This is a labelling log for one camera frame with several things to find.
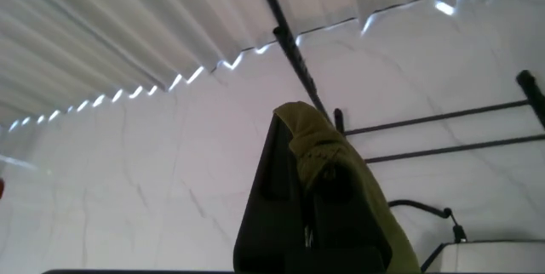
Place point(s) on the green shirt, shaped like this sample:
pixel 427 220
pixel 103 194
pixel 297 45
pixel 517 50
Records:
pixel 311 138

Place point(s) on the black clothes rack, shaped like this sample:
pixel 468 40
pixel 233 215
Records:
pixel 294 53

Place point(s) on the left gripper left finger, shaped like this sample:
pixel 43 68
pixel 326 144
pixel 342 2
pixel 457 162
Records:
pixel 272 223

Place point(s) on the white curtain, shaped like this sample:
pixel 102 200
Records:
pixel 127 18

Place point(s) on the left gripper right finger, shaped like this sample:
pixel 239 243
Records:
pixel 345 240

